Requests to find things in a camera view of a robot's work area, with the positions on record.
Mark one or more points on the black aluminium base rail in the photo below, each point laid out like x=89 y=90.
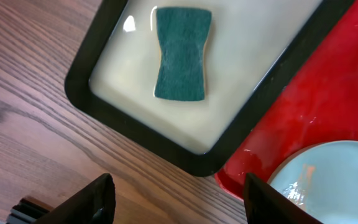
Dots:
x=27 y=211

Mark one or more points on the red plastic tray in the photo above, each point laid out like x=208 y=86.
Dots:
x=319 y=105

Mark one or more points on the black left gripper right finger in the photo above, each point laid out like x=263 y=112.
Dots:
x=263 y=204

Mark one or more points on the pale green plate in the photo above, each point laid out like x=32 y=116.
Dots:
x=322 y=180

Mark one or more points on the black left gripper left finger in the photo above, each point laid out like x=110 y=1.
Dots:
x=94 y=204

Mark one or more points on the green scrubbing sponge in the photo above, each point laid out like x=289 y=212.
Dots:
x=182 y=33

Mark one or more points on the black tray with soapy water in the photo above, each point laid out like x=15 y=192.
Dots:
x=252 y=51

